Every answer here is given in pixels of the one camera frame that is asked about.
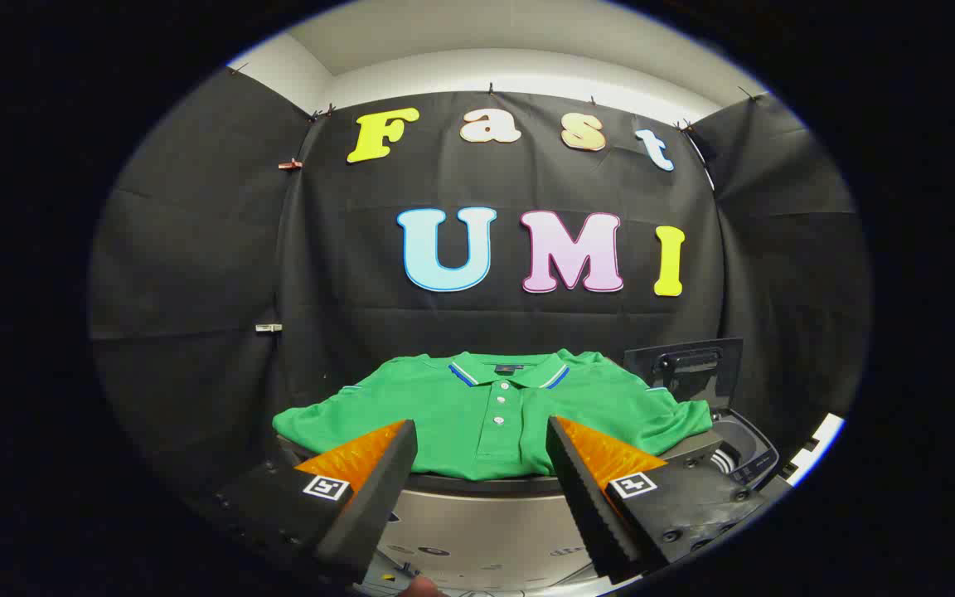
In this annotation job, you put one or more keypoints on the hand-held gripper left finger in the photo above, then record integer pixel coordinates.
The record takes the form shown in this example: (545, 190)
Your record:
(378, 489)

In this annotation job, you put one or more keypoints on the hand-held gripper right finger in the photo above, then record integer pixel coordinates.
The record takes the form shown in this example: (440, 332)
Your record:
(589, 497)

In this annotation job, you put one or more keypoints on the green polo shirt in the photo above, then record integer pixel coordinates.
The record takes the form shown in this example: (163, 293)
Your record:
(461, 423)

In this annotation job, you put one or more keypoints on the dark washing machine lid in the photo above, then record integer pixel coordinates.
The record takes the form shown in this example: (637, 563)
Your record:
(685, 373)

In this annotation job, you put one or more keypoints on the black backdrop cloth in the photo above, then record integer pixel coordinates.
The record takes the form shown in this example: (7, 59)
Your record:
(345, 315)

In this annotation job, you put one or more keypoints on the white clip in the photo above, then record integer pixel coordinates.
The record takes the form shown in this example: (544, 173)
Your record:
(269, 327)

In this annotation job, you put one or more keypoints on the copper clip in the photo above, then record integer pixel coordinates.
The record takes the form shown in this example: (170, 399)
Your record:
(289, 164)

